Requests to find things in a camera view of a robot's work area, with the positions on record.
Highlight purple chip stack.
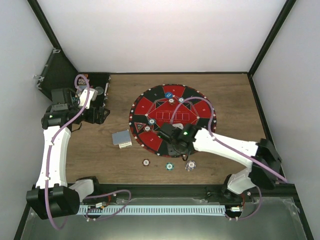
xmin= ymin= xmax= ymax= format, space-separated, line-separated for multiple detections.
xmin=185 ymin=160 xmax=197 ymax=172

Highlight teal chip stack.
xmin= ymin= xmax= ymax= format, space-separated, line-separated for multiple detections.
xmin=165 ymin=162 xmax=174 ymax=171

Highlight brown 100 chip stack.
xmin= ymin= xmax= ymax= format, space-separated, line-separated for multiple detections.
xmin=142 ymin=159 xmax=150 ymax=166

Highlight brown 100 chips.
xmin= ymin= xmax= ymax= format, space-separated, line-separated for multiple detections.
xmin=144 ymin=125 xmax=151 ymax=132
xmin=168 ymin=98 xmax=175 ymax=105

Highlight triangular all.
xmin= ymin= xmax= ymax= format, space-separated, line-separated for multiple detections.
xmin=134 ymin=122 xmax=147 ymax=133

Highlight blue small blind button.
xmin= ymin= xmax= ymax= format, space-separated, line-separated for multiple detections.
xmin=164 ymin=92 xmax=173 ymax=99

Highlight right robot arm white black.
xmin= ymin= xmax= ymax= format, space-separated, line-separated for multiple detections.
xmin=157 ymin=123 xmax=287 ymax=202

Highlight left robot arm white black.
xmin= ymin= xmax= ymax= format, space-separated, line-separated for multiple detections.
xmin=26 ymin=86 xmax=110 ymax=220

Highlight clear round dealer button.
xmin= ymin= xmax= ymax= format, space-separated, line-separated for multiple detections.
xmin=95 ymin=86 xmax=105 ymax=96

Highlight chips in case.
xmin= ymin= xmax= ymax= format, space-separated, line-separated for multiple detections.
xmin=77 ymin=73 xmax=90 ymax=86

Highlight round red black poker mat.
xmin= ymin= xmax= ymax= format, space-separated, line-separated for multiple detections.
xmin=129 ymin=84 xmax=212 ymax=158

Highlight white playing card box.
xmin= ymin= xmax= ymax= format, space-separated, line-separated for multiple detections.
xmin=119 ymin=141 xmax=132 ymax=149

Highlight black poker chip case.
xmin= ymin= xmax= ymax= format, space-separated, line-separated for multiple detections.
xmin=35 ymin=48 xmax=111 ymax=108

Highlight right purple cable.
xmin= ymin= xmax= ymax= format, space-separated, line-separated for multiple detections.
xmin=171 ymin=96 xmax=288 ymax=222

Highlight purple cable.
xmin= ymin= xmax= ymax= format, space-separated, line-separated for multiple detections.
xmin=171 ymin=96 xmax=288 ymax=222
xmin=46 ymin=73 xmax=132 ymax=230

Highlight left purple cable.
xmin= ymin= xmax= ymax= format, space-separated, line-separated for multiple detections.
xmin=46 ymin=73 xmax=132 ymax=230

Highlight light blue slotted cable duct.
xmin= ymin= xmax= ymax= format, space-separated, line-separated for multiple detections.
xmin=77 ymin=205 xmax=226 ymax=217

